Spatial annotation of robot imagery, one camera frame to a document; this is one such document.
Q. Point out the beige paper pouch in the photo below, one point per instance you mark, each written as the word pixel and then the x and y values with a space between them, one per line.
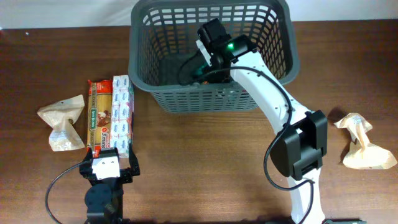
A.
pixel 362 153
pixel 61 116

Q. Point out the white tissue multipack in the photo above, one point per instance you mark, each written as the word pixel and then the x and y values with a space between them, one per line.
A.
pixel 122 115

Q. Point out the green Nescafe coffee bag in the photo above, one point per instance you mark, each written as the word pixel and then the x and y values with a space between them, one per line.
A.
pixel 199 75

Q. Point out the grey plastic shopping basket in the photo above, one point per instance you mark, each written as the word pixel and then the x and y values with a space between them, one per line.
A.
pixel 163 35

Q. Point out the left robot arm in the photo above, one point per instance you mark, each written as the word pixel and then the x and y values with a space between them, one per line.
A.
pixel 104 199

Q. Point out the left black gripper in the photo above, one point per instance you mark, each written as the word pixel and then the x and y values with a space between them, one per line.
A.
pixel 127 173

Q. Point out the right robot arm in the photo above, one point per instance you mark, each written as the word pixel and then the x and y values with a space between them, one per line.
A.
pixel 294 158

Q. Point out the San Remo spaghetti pack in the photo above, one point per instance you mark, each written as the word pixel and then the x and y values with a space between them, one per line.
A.
pixel 99 115

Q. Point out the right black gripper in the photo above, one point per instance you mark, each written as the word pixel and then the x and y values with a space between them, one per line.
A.
pixel 217 78

